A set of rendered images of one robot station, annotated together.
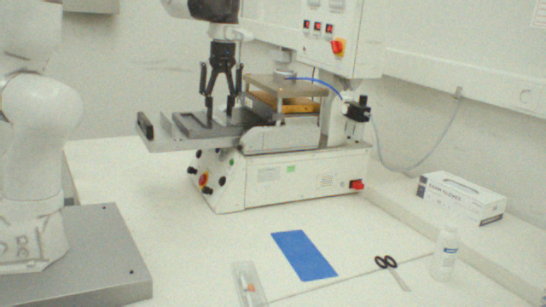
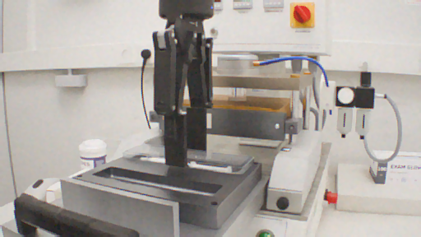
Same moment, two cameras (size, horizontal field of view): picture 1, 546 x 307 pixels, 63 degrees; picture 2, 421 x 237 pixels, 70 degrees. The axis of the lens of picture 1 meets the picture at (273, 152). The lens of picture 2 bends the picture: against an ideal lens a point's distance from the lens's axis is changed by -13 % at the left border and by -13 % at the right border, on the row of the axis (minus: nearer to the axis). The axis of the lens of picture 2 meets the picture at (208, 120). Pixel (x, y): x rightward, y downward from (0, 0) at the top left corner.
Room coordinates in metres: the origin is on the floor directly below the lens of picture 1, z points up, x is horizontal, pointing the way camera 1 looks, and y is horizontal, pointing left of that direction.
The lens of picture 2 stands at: (0.96, 0.44, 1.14)
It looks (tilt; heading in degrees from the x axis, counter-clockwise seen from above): 10 degrees down; 321
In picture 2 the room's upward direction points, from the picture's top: straight up
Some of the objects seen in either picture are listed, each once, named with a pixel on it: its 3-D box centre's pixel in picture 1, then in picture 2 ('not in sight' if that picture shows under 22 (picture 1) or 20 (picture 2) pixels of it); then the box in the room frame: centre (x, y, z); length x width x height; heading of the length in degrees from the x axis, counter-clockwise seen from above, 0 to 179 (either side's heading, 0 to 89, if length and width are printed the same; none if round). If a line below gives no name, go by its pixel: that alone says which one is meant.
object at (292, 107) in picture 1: (283, 95); (241, 96); (1.43, -0.02, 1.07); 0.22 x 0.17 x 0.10; 28
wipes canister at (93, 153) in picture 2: not in sight; (94, 164); (1.94, 0.11, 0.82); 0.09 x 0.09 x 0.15
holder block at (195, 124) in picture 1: (206, 123); (171, 178); (1.32, 0.22, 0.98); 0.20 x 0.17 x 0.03; 28
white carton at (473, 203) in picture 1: (459, 196); (408, 167); (1.27, -0.59, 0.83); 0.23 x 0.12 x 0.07; 34
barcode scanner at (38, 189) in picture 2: not in sight; (50, 189); (1.89, 0.27, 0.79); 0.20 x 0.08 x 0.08; 121
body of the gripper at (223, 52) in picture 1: (222, 57); (186, 23); (1.34, 0.18, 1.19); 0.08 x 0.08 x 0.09
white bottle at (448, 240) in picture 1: (445, 251); not in sight; (0.95, -0.44, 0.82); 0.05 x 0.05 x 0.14
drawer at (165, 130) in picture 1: (191, 127); (151, 200); (1.30, 0.26, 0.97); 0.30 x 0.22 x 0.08; 118
